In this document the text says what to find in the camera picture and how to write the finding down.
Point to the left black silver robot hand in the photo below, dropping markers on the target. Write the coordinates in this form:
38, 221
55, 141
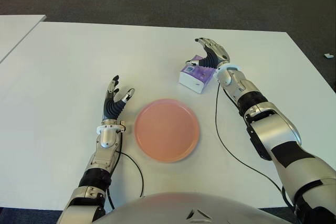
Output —
111, 108

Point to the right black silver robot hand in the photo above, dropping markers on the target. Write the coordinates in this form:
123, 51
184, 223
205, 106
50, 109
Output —
216, 56

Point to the purple white tissue pack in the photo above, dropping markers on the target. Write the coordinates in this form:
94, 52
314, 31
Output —
193, 79

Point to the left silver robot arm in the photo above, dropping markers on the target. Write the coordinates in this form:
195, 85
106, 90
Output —
107, 137

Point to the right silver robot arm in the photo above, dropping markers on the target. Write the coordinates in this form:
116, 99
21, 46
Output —
273, 132

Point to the round pink plate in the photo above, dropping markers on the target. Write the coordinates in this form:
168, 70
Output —
166, 129

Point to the small white floor object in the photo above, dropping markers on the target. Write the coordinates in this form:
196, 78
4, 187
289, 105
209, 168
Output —
328, 55

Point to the silver robot torso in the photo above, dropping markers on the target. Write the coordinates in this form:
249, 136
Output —
170, 208

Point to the adjacent white table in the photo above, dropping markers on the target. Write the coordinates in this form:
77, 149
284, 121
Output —
13, 32

